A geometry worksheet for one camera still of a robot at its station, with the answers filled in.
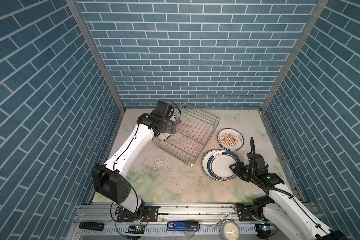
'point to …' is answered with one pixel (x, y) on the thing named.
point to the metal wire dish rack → (194, 127)
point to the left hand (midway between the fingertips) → (166, 125)
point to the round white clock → (229, 230)
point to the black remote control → (91, 225)
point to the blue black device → (183, 226)
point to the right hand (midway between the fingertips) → (229, 166)
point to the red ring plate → (215, 165)
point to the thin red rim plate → (230, 139)
